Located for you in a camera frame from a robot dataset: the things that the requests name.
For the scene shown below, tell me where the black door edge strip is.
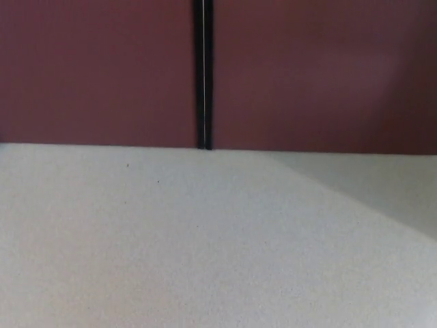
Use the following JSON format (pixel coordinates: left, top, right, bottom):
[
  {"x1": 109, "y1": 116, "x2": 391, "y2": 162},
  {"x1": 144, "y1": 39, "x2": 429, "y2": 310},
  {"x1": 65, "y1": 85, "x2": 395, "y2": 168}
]
[
  {"x1": 203, "y1": 0, "x2": 214, "y2": 151},
  {"x1": 192, "y1": 0, "x2": 206, "y2": 151}
]

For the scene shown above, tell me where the maroon door with handle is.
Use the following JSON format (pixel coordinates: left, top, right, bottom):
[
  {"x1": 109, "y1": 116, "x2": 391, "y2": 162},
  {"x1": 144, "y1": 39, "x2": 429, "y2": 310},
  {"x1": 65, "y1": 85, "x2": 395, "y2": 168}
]
[{"x1": 210, "y1": 0, "x2": 437, "y2": 155}]

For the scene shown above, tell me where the plain maroon door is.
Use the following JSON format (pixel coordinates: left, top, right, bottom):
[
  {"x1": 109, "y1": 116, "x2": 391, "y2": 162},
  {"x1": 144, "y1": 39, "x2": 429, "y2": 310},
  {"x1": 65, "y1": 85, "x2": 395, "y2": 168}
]
[{"x1": 0, "y1": 0, "x2": 198, "y2": 150}]

